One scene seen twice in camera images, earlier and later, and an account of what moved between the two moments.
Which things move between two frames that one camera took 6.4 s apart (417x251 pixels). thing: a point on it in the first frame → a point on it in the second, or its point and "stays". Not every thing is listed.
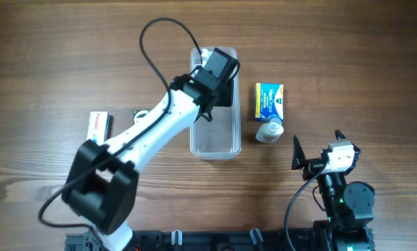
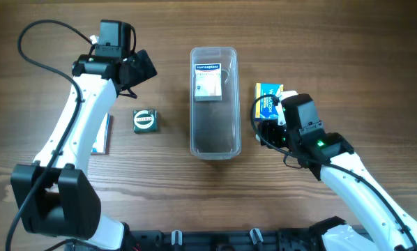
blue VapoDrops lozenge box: [268, 101] stays
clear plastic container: [220, 138] stays
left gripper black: [226, 92] → [139, 66]
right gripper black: [317, 166] → [270, 130]
